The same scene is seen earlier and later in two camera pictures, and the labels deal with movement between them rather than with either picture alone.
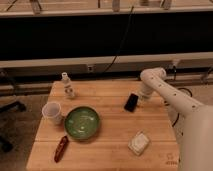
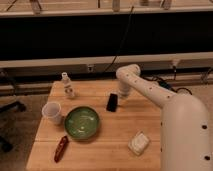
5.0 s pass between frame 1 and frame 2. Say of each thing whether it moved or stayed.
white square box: stayed
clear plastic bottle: stayed
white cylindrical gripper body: moved
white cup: stayed
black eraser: moved
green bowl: stayed
